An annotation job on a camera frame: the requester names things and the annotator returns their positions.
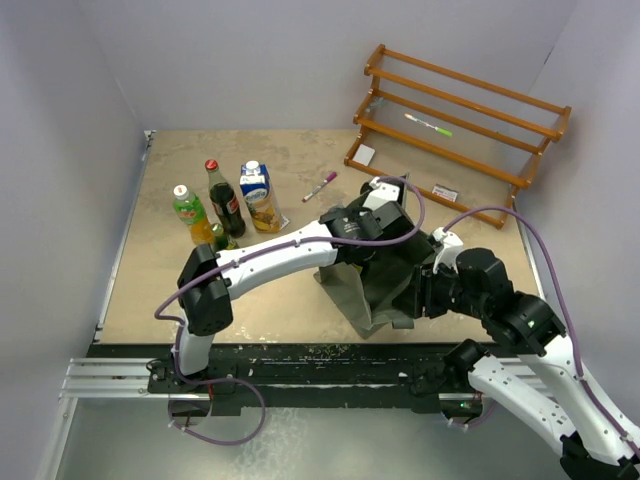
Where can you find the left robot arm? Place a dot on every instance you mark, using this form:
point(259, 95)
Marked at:
point(210, 281)

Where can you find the small red white packet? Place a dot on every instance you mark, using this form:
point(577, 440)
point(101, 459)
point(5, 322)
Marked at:
point(445, 192)

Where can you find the purple marker pen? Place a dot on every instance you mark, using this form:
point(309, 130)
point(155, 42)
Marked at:
point(319, 187)

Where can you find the white card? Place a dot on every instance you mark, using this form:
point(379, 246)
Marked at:
point(364, 155)

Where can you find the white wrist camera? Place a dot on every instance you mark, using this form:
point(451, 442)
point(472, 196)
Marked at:
point(448, 247)
point(381, 190)

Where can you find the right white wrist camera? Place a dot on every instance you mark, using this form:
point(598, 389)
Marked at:
point(448, 247)

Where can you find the wooden shelf rack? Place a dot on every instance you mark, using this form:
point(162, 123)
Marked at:
point(499, 135)

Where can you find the green bottle white cap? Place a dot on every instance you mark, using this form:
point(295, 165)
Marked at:
point(192, 214)

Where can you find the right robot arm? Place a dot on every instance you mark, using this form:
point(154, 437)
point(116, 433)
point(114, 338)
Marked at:
point(593, 439)

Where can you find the green canvas bag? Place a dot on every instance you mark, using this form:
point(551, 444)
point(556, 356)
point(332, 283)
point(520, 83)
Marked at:
point(365, 281)

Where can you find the glass cola bottle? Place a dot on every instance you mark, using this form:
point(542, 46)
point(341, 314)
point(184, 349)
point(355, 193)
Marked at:
point(224, 201)

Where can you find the green marker pen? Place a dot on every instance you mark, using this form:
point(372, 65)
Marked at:
point(425, 124)

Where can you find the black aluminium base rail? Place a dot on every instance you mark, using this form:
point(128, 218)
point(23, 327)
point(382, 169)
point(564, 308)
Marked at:
point(313, 375)

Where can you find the blue white beverage carton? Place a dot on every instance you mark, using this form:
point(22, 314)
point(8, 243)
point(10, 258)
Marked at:
point(260, 199)

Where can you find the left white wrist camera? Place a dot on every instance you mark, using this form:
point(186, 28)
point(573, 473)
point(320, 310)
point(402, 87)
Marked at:
point(381, 190)

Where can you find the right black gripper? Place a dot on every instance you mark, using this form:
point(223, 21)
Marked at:
point(418, 292)

